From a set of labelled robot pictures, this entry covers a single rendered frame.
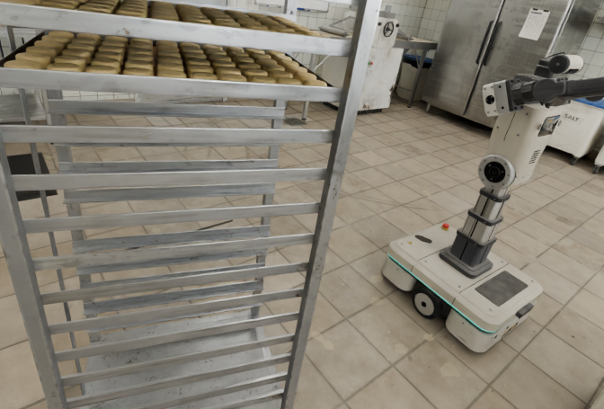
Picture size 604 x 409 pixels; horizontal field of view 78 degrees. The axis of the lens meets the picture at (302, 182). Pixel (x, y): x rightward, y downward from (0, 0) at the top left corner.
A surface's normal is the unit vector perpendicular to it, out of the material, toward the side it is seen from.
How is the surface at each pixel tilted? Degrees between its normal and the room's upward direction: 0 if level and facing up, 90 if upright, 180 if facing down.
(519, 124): 90
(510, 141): 101
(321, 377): 0
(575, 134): 92
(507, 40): 90
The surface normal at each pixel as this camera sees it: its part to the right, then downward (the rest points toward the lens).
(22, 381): 0.14, -0.87
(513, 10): -0.78, 0.19
